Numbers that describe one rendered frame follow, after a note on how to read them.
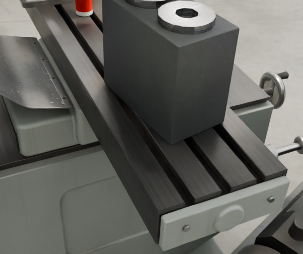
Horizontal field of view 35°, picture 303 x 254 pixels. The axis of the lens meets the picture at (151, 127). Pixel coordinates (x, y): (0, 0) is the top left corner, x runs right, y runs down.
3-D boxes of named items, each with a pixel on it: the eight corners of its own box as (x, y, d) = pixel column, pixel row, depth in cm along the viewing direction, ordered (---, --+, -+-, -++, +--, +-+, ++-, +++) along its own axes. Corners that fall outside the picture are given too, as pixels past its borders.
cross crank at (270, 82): (268, 92, 157) (276, 61, 150) (291, 113, 149) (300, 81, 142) (227, 103, 152) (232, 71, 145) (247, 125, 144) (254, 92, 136)
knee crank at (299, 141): (310, 140, 153) (314, 126, 150) (322, 152, 149) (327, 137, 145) (252, 158, 146) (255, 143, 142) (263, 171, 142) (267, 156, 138)
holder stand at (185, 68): (154, 66, 100) (159, -29, 87) (225, 122, 86) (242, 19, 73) (103, 83, 94) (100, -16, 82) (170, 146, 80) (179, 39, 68)
